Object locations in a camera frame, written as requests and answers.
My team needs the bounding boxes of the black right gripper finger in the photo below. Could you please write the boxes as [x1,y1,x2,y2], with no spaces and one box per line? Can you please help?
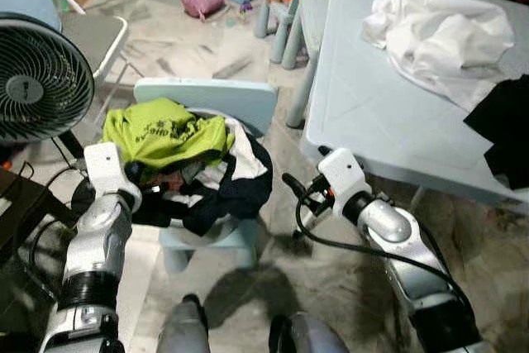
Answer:
[281,171,313,200]

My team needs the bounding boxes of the lime green garment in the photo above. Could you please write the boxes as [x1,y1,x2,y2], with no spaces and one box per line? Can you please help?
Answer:
[102,97,236,174]

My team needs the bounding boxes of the black garment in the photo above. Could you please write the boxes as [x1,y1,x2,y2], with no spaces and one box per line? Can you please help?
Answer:
[463,76,529,190]

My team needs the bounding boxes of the white and navy garment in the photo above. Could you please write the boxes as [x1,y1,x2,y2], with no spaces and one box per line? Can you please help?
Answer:
[124,117,274,236]

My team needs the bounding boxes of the light blue folding table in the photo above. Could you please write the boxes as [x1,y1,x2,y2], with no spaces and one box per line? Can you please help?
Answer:
[302,0,529,205]

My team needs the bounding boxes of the light blue plastic chair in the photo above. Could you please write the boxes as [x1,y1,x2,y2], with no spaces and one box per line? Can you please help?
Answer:
[132,78,279,275]

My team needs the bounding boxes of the black grille floor fan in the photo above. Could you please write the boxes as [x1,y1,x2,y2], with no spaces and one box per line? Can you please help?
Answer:
[0,12,96,145]

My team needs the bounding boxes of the grey right robot leg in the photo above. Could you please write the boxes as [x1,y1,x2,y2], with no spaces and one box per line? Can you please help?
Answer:
[269,312,350,353]

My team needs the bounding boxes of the grey robot leg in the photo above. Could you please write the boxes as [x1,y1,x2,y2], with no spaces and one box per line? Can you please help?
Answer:
[269,312,350,353]
[155,293,209,353]

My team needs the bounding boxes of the grey folding chair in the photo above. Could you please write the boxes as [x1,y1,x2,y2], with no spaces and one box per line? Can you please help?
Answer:
[33,0,129,106]

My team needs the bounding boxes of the grey left robot leg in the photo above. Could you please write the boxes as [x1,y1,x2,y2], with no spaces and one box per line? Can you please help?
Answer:
[155,293,209,353]

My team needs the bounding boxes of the white crumpled garment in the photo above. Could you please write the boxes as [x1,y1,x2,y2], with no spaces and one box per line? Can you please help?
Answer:
[361,0,515,114]

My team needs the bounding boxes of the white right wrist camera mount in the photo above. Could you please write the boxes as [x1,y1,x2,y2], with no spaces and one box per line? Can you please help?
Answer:
[317,148,373,205]

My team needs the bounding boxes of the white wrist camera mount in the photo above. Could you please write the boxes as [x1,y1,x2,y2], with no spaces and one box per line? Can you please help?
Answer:
[84,142,143,205]
[317,148,373,205]

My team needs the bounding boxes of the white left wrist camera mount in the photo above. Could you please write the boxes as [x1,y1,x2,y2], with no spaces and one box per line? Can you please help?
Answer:
[84,142,143,205]

